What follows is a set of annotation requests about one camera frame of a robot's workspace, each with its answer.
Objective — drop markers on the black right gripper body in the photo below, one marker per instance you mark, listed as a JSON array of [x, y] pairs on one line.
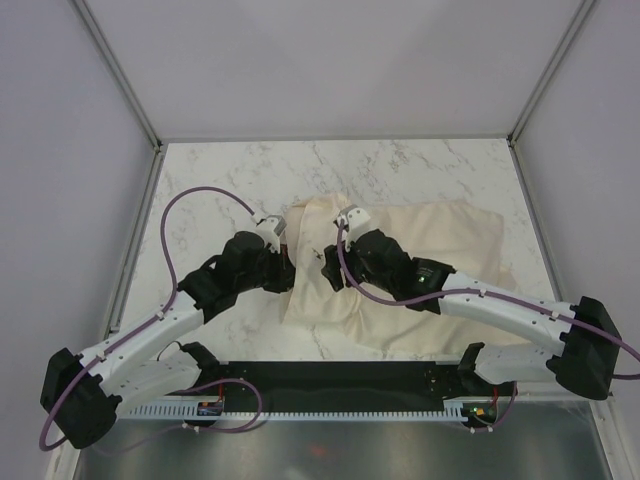
[[360, 272]]

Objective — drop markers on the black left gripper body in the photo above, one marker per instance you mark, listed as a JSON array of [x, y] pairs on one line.
[[269, 274]]

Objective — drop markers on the cream satin pillowcase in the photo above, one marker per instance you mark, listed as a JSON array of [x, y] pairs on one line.
[[453, 232]]

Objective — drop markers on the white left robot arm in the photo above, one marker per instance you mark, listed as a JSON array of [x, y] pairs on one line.
[[85, 393]]

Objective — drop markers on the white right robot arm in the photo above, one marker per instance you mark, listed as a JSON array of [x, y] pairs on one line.
[[575, 345]]

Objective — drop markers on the shiny metal sheet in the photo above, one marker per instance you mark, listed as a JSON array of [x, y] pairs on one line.
[[537, 441]]

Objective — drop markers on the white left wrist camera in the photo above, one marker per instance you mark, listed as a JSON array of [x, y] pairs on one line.
[[270, 229]]

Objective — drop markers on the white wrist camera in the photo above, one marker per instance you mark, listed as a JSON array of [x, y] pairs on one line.
[[354, 219], [270, 229]]

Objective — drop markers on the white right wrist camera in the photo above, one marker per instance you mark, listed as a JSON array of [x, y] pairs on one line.
[[354, 219]]

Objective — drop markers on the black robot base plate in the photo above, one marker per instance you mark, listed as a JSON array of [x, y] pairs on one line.
[[346, 386]]

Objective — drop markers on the white slotted cable duct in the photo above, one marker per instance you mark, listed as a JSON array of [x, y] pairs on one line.
[[190, 409]]

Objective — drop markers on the left aluminium frame post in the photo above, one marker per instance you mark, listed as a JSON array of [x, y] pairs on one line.
[[98, 38]]

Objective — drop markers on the aluminium frame post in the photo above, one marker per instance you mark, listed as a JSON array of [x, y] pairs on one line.
[[98, 38], [569, 37]]

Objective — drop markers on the right aluminium frame post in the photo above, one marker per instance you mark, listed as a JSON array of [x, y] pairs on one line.
[[569, 37]]

